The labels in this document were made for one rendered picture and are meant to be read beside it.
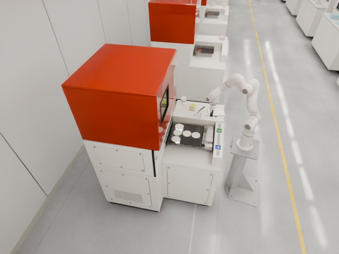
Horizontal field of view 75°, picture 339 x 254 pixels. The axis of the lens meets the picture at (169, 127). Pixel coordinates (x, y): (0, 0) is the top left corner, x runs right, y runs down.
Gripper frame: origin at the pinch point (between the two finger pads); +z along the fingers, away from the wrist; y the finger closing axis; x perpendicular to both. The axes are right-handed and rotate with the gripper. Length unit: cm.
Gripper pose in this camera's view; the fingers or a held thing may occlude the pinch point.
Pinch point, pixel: (211, 114)
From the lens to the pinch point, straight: 262.8
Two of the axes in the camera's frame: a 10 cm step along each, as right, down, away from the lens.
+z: -0.2, 8.1, 5.9
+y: -1.1, 5.9, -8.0
